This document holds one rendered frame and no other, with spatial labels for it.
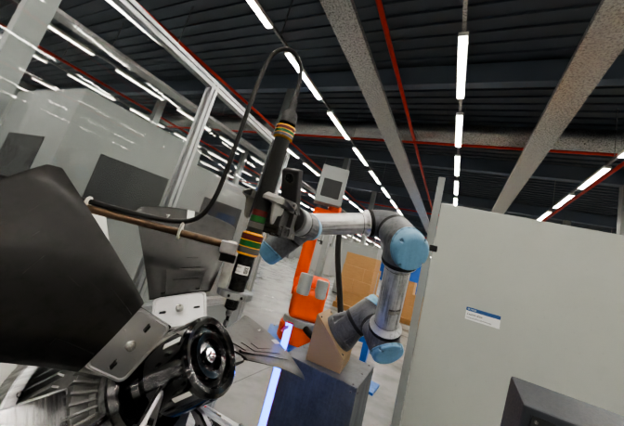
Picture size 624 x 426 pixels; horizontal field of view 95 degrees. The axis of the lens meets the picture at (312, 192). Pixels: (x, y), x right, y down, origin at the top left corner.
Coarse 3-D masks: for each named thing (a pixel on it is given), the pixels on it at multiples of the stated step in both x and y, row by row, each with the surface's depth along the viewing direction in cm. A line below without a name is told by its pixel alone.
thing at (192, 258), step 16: (144, 208) 64; (160, 208) 66; (176, 208) 68; (176, 224) 65; (192, 224) 67; (208, 224) 69; (224, 224) 73; (144, 240) 59; (160, 240) 60; (176, 240) 61; (192, 240) 63; (144, 256) 57; (160, 256) 58; (176, 256) 59; (192, 256) 60; (208, 256) 61; (160, 272) 55; (176, 272) 56; (192, 272) 57; (208, 272) 58; (160, 288) 53; (176, 288) 54; (192, 288) 54; (208, 288) 55
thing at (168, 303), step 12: (156, 300) 52; (168, 300) 52; (180, 300) 53; (192, 300) 53; (204, 300) 53; (156, 312) 50; (168, 312) 51; (180, 312) 51; (192, 312) 51; (204, 312) 52; (180, 324) 49
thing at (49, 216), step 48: (0, 192) 32; (48, 192) 35; (0, 240) 31; (48, 240) 34; (96, 240) 38; (0, 288) 31; (48, 288) 34; (96, 288) 37; (0, 336) 31; (48, 336) 34; (96, 336) 37
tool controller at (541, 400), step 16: (512, 384) 68; (528, 384) 67; (512, 400) 66; (528, 400) 61; (544, 400) 62; (560, 400) 63; (576, 400) 64; (512, 416) 64; (528, 416) 59; (544, 416) 58; (560, 416) 58; (576, 416) 59; (592, 416) 60; (608, 416) 60
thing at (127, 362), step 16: (144, 320) 41; (160, 320) 43; (128, 336) 40; (144, 336) 42; (160, 336) 43; (112, 352) 39; (128, 352) 41; (144, 352) 42; (96, 368) 38; (112, 368) 39; (128, 368) 41
